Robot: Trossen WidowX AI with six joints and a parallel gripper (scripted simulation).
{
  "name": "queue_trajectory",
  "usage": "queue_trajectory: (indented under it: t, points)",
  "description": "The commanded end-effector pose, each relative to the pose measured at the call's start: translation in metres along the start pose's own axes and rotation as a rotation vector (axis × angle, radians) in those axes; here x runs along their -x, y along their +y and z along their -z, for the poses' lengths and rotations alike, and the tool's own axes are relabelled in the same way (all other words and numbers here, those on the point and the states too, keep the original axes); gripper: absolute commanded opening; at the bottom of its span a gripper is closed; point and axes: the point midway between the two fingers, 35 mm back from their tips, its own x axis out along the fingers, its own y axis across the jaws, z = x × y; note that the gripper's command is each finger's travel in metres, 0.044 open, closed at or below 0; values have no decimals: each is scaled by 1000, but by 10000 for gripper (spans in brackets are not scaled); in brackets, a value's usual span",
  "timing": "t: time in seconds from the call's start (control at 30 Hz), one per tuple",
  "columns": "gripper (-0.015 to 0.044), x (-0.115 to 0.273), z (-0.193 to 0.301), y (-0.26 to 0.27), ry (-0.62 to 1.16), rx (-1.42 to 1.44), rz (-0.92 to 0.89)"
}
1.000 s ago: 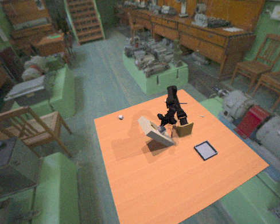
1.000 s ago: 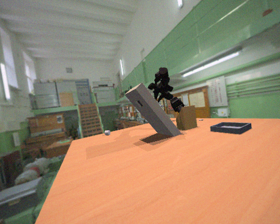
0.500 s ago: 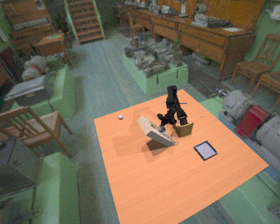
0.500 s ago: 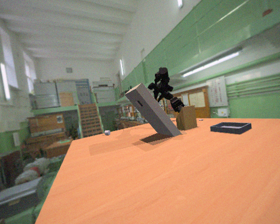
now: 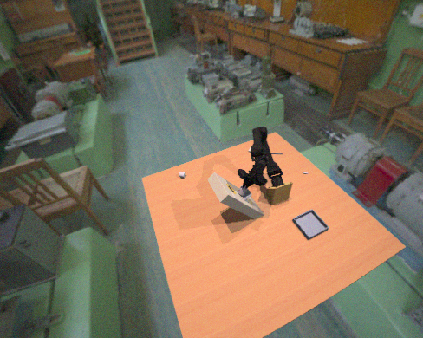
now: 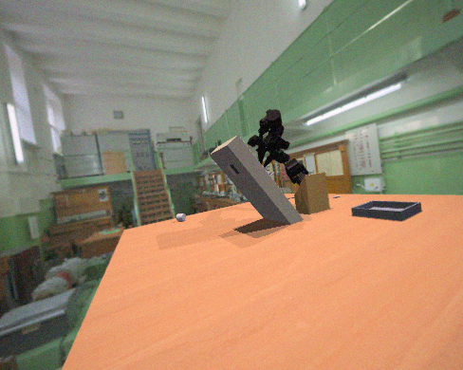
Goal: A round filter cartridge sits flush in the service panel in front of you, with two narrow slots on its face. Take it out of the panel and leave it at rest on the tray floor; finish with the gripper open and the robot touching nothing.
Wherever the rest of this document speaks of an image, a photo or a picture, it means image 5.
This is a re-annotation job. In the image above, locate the beige service panel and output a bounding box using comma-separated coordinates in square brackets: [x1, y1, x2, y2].
[207, 173, 264, 218]

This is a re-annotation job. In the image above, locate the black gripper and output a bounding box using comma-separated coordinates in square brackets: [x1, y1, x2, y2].
[237, 167, 255, 189]

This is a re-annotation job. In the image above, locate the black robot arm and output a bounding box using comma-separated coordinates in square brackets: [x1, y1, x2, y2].
[251, 126, 284, 187]

